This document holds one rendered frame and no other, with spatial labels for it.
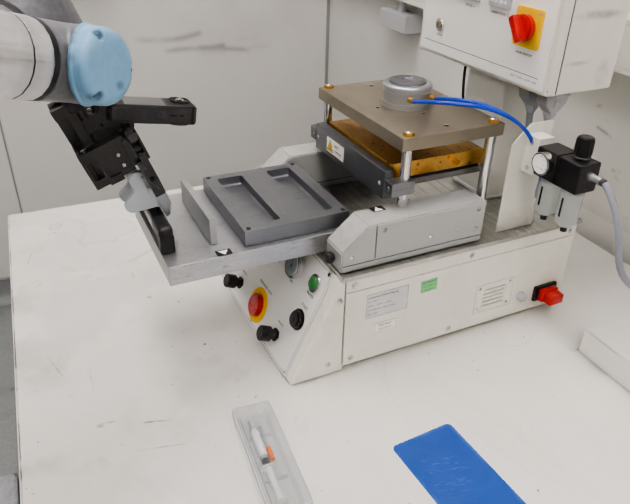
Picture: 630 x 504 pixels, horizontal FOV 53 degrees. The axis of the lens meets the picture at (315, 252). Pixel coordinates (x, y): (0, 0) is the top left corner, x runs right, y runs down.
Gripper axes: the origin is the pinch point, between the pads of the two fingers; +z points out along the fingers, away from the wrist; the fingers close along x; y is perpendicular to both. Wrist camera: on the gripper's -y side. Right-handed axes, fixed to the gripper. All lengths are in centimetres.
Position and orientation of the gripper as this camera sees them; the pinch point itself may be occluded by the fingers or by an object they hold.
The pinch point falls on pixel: (168, 205)
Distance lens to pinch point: 94.5
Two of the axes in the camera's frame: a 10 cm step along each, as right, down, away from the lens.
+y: -8.5, 4.9, -1.8
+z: 2.9, 7.3, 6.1
